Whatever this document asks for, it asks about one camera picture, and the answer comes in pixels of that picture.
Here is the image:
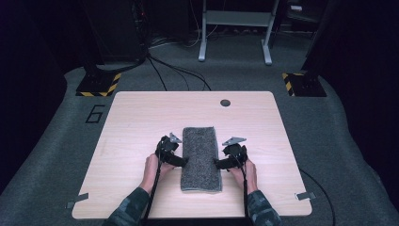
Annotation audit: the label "person's right hand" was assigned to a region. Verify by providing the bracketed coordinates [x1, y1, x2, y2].
[230, 158, 259, 195]

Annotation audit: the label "grey towel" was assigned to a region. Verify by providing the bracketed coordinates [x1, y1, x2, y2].
[180, 125, 223, 193]

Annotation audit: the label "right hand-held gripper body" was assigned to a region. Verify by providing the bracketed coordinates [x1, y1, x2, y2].
[221, 136, 249, 169]

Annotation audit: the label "black cable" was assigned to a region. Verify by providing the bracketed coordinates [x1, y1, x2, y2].
[298, 169, 337, 226]

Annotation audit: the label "grey tape strip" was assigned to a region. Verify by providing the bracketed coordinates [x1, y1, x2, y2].
[65, 192, 90, 210]
[295, 191, 317, 202]

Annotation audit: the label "black floor cables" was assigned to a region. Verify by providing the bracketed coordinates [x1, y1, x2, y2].
[146, 54, 213, 92]

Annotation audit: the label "black stand with striped base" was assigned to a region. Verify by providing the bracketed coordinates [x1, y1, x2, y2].
[75, 0, 123, 98]
[280, 0, 333, 98]

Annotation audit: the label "black cabinet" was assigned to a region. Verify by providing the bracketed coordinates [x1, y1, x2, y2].
[82, 0, 149, 64]

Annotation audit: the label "left hand-held gripper cable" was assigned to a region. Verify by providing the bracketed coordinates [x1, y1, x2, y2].
[142, 137, 168, 226]

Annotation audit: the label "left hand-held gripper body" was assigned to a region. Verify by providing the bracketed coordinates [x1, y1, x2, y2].
[154, 132, 184, 166]

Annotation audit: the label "white desk frame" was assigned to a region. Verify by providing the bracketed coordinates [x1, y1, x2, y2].
[198, 0, 280, 66]

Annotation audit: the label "person's left hand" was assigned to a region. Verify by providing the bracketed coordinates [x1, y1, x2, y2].
[138, 153, 175, 195]

